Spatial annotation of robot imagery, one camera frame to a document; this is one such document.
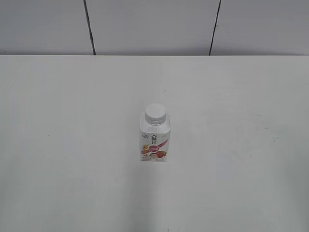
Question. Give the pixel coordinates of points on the white plastic bottle cap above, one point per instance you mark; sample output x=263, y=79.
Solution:
x=155, y=114

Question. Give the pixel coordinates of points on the white strawberry yogurt bottle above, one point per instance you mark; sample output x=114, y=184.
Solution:
x=154, y=140

